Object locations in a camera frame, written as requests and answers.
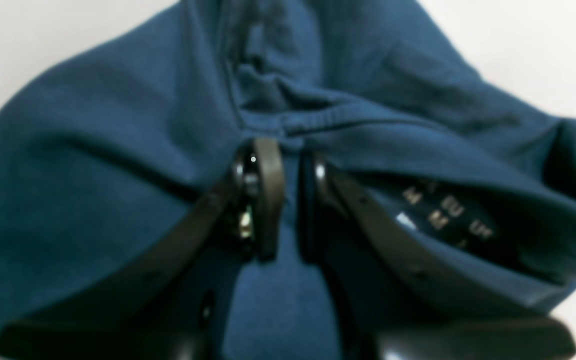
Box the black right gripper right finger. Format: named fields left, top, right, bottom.
left=299, top=152, right=576, bottom=360

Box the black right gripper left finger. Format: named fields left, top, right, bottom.
left=0, top=137, right=285, bottom=360

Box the dark blue t-shirt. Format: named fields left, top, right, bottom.
left=0, top=0, right=576, bottom=360

